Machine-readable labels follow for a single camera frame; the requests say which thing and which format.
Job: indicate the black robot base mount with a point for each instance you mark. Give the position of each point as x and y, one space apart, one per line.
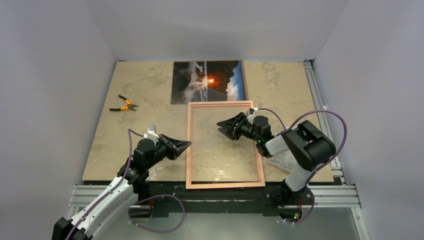
267 201

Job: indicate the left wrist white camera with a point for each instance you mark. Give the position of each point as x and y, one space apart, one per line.
151 132

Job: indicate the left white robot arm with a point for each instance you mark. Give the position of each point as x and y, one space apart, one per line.
128 188

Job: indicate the wrist white camera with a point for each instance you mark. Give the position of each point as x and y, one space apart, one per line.
252 112
151 132

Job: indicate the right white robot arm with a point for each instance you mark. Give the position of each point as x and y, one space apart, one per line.
309 146

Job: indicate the pink picture frame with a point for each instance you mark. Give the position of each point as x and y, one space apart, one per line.
189 185

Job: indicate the brown backing board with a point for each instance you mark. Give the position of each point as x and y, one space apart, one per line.
244 79

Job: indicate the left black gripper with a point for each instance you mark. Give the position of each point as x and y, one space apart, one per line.
179 146

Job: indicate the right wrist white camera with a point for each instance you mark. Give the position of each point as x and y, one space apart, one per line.
252 112

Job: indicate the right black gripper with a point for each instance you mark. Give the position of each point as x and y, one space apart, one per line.
238 127

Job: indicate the clear plastic screw box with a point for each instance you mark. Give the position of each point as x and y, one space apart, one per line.
283 162

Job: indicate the sunset landscape photo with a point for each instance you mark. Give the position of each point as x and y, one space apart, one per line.
207 81

